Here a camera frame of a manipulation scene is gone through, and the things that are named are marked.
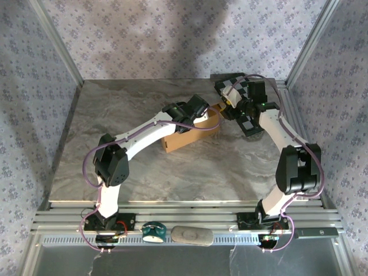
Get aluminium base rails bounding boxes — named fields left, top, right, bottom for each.
left=31, top=201, right=344, bottom=235

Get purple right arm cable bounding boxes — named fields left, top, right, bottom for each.
left=229, top=74, right=325, bottom=254

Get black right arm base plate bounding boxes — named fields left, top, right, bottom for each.
left=237, top=212, right=289, bottom=230

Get black grey chessboard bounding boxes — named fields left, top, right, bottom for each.
left=214, top=73, right=273, bottom=137

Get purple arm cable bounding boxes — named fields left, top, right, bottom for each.
left=79, top=106, right=223, bottom=254
left=229, top=74, right=325, bottom=254

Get aluminium post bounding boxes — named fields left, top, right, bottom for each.
left=286, top=0, right=345, bottom=86
left=28, top=0, right=86, bottom=87

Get aluminium side rail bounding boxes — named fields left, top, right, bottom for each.
left=275, top=80, right=327, bottom=209

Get black flat bar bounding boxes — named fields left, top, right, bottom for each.
left=294, top=228, right=339, bottom=239

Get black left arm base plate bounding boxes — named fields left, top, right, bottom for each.
left=83, top=212, right=136, bottom=231

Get aluminium right post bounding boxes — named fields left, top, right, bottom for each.
left=286, top=0, right=345, bottom=86

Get aluminium left post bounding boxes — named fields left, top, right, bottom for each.
left=28, top=0, right=86, bottom=87

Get left circuit board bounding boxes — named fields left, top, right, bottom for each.
left=95, top=234, right=128, bottom=244

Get grey oval pad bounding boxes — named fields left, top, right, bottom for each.
left=171, top=225, right=214, bottom=247

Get teal alarm clock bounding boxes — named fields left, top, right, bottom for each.
left=140, top=221, right=167, bottom=243

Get brown cardboard box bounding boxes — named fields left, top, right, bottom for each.
left=160, top=103, right=224, bottom=154

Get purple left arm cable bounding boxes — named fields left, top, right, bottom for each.
left=79, top=106, right=223, bottom=254

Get slotted metal cable duct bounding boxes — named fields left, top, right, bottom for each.
left=42, top=236, right=261, bottom=247

